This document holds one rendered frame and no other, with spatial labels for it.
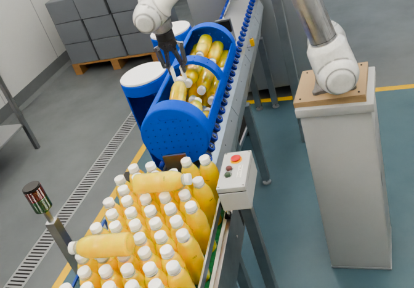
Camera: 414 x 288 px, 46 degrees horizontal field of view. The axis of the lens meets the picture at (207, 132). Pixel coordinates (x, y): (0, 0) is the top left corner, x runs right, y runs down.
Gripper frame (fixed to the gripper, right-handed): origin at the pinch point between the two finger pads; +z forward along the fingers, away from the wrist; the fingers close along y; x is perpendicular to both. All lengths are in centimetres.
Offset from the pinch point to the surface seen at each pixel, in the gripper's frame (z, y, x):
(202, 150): 23.3, -9.1, 26.7
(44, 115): 123, 252, -226
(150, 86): 24, 35, -42
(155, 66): 21, 36, -61
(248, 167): 15, -33, 53
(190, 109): 5.0, -9.2, 23.9
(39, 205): 5, 35, 73
